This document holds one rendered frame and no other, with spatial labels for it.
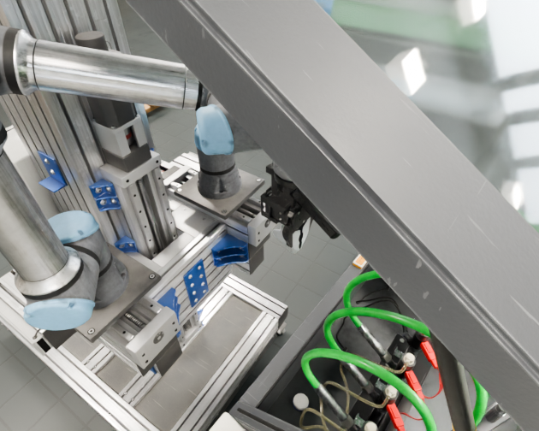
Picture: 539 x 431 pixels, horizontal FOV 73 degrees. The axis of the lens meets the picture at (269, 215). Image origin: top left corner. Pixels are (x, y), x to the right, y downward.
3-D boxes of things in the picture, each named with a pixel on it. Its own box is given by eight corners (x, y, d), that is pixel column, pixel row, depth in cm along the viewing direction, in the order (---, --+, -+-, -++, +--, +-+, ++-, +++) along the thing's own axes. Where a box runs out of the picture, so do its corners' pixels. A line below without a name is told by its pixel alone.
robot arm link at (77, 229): (114, 239, 94) (97, 198, 84) (108, 280, 84) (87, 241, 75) (64, 245, 92) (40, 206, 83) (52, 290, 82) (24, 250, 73)
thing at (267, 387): (360, 272, 129) (369, 241, 118) (371, 279, 127) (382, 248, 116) (242, 422, 94) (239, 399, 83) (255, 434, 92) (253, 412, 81)
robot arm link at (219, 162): (190, 163, 117) (183, 126, 108) (218, 144, 125) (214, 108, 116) (217, 177, 112) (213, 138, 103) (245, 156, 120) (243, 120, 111)
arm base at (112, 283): (56, 291, 94) (38, 267, 87) (103, 253, 103) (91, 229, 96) (92, 321, 88) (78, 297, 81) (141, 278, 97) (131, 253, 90)
